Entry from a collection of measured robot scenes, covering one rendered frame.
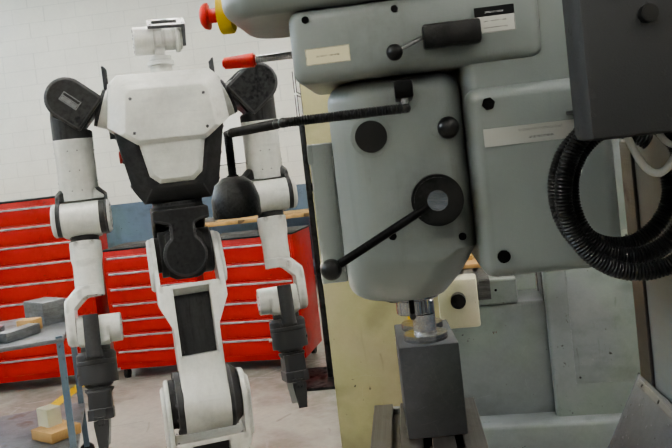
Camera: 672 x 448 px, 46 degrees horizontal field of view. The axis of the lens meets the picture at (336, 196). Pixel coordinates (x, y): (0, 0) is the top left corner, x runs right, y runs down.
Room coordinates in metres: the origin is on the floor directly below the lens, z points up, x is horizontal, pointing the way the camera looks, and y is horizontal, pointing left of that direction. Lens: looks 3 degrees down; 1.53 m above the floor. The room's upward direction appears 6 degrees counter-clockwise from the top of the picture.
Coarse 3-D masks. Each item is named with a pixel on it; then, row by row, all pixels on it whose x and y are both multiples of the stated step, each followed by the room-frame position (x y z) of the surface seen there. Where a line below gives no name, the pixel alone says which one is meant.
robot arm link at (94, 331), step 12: (84, 324) 1.74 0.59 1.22; (96, 324) 1.74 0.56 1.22; (108, 324) 1.78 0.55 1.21; (120, 324) 1.78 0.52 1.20; (84, 336) 1.73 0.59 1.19; (96, 336) 1.73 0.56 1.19; (108, 336) 1.77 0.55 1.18; (120, 336) 1.78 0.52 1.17; (84, 348) 1.76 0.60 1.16; (96, 348) 1.72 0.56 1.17; (108, 348) 1.78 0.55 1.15; (84, 360) 1.74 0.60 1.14; (96, 360) 1.74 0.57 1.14; (108, 360) 1.75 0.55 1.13
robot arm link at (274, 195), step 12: (264, 180) 1.93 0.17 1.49; (276, 180) 1.93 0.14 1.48; (264, 192) 1.90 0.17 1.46; (276, 192) 1.91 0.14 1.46; (288, 192) 1.91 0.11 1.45; (264, 204) 1.90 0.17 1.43; (276, 204) 1.91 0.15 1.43; (288, 204) 1.92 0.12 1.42; (264, 216) 1.94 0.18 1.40; (276, 216) 1.93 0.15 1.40; (264, 228) 1.93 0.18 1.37; (276, 228) 1.93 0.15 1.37; (264, 240) 1.93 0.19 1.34; (276, 240) 1.93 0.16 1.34; (264, 252) 1.94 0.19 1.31; (276, 252) 1.92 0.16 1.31; (288, 252) 1.94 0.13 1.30
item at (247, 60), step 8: (232, 56) 1.30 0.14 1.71; (240, 56) 1.30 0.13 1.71; (248, 56) 1.29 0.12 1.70; (256, 56) 1.30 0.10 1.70; (264, 56) 1.30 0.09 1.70; (272, 56) 1.29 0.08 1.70; (280, 56) 1.29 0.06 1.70; (288, 56) 1.29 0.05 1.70; (224, 64) 1.30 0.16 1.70; (232, 64) 1.30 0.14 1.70; (240, 64) 1.30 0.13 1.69; (248, 64) 1.29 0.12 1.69; (256, 64) 1.30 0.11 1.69
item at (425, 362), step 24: (408, 336) 1.59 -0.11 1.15; (432, 336) 1.57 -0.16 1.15; (408, 360) 1.55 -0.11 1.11; (432, 360) 1.55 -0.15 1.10; (456, 360) 1.55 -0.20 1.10; (408, 384) 1.55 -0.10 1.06; (432, 384) 1.55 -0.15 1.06; (456, 384) 1.55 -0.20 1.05; (408, 408) 1.55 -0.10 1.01; (432, 408) 1.55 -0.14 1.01; (456, 408) 1.55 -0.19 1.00; (408, 432) 1.55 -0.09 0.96; (432, 432) 1.55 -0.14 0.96; (456, 432) 1.55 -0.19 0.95
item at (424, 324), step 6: (432, 306) 1.59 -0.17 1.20; (432, 312) 1.59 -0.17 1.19; (420, 318) 1.59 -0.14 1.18; (426, 318) 1.59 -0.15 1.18; (432, 318) 1.59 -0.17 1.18; (414, 324) 1.60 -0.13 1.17; (420, 324) 1.59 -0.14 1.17; (426, 324) 1.59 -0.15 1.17; (432, 324) 1.59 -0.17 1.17; (414, 330) 1.60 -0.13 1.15; (420, 330) 1.59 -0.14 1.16; (426, 330) 1.59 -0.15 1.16; (432, 330) 1.59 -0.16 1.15
